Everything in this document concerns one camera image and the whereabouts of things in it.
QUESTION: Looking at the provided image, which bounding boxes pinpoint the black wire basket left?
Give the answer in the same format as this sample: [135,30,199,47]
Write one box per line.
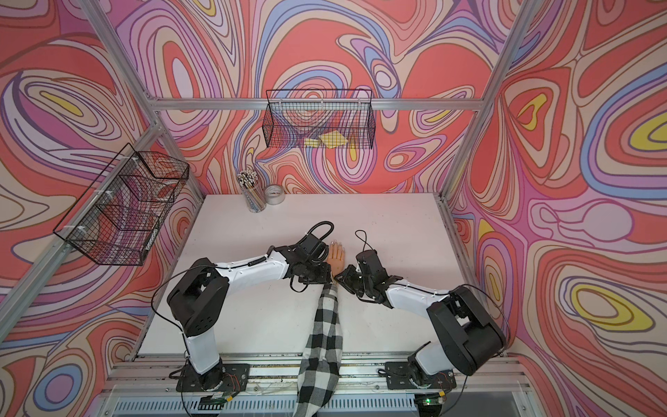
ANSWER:
[53,144,189,266]

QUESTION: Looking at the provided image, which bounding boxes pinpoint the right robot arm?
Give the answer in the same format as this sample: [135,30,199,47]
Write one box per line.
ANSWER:
[335,250,507,387]

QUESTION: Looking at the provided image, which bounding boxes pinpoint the mannequin hand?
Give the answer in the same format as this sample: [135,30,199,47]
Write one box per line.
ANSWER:
[327,242,346,281]

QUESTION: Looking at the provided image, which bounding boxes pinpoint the cup of pencils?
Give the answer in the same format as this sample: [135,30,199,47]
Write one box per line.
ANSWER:
[236,169,266,213]

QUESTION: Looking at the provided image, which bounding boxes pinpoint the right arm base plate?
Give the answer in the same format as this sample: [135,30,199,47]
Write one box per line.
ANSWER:
[377,361,458,393]

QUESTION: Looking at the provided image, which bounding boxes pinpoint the plaid sleeve mannequin forearm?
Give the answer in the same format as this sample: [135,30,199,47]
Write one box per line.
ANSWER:
[294,283,343,416]

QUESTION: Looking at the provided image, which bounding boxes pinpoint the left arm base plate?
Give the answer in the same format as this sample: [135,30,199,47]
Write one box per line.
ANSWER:
[176,362,250,394]

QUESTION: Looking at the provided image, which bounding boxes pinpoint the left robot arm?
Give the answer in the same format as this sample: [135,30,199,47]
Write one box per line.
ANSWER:
[167,233,331,391]

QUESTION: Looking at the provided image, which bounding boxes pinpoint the yellow sticky notes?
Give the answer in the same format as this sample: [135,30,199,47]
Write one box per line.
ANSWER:
[302,130,348,149]

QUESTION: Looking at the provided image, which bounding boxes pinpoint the aluminium frame rail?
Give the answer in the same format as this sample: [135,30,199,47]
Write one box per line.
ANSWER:
[149,98,483,111]

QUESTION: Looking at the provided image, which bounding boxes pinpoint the black wire basket back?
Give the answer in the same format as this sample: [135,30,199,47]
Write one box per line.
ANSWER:
[262,88,376,149]

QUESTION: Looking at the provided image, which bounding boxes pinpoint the black wire basket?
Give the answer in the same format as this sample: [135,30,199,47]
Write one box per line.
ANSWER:
[262,88,376,149]
[53,144,189,266]

